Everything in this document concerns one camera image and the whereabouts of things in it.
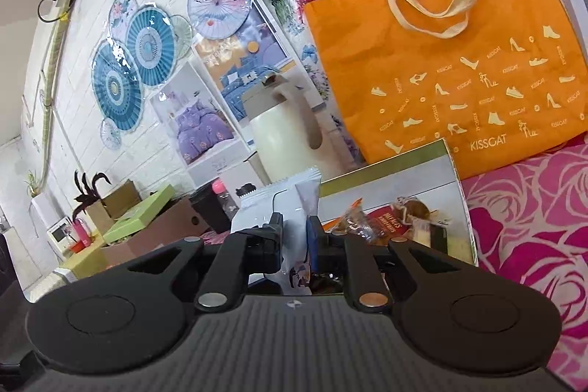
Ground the white desk device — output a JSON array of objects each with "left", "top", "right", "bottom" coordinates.
[{"left": 45, "top": 216, "right": 74, "bottom": 256}]

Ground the pink bottle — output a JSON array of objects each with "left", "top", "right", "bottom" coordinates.
[{"left": 68, "top": 219, "right": 93, "bottom": 251}]

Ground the small open cardboard box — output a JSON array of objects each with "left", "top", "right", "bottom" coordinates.
[{"left": 86, "top": 180, "right": 141, "bottom": 233}]

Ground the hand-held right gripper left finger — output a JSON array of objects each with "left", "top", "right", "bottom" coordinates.
[{"left": 129, "top": 213, "right": 283, "bottom": 312}]

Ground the green gift box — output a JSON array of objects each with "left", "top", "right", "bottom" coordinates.
[{"left": 317, "top": 139, "right": 479, "bottom": 270}]

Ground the black feather decoration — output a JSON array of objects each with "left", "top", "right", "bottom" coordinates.
[{"left": 72, "top": 172, "right": 112, "bottom": 220}]

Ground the cream thermos jug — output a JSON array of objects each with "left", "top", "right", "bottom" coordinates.
[{"left": 241, "top": 75, "right": 341, "bottom": 187}]

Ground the white snack packet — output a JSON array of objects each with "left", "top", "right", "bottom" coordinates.
[{"left": 230, "top": 167, "right": 322, "bottom": 296}]

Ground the clear packet with orange snack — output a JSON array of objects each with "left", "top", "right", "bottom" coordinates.
[{"left": 337, "top": 198, "right": 374, "bottom": 237}]

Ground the orange tote bag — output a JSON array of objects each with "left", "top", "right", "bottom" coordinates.
[{"left": 304, "top": 0, "right": 588, "bottom": 181}]

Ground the green box lid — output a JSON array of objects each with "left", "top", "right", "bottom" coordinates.
[{"left": 103, "top": 184, "right": 178, "bottom": 245}]

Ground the white painted paper fan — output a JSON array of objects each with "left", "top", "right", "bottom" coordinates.
[{"left": 187, "top": 0, "right": 253, "bottom": 40}]

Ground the large blue paper fan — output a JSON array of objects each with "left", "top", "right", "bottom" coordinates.
[
  {"left": 91, "top": 40, "right": 144, "bottom": 132},
  {"left": 124, "top": 5, "right": 178, "bottom": 88}
]

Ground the blue bedding poster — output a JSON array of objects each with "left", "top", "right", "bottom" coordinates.
[{"left": 192, "top": 1, "right": 301, "bottom": 124}]

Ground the pink rose-print cloth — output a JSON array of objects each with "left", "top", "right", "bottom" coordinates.
[{"left": 458, "top": 143, "right": 588, "bottom": 392}]

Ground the small pink flower paper fan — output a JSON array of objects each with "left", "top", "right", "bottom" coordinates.
[{"left": 108, "top": 0, "right": 139, "bottom": 44}]

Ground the clear jar with pink lid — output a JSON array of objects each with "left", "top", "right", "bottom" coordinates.
[{"left": 210, "top": 178, "right": 240, "bottom": 233}]

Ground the large cardboard box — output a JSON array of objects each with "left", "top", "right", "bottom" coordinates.
[{"left": 98, "top": 197, "right": 205, "bottom": 270}]

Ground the wrapped wall pipe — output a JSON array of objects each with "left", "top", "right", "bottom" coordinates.
[{"left": 39, "top": 0, "right": 80, "bottom": 193}]

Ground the black cup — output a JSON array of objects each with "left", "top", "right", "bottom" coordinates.
[{"left": 189, "top": 185, "right": 230, "bottom": 233}]

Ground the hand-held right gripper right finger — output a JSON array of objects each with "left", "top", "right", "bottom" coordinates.
[{"left": 307, "top": 216, "right": 460, "bottom": 312}]

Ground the small pale paper fan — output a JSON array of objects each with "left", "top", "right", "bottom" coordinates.
[{"left": 100, "top": 116, "right": 123, "bottom": 151}]

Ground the purple bedding poster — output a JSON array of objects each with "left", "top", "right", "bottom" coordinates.
[{"left": 151, "top": 65, "right": 242, "bottom": 175}]

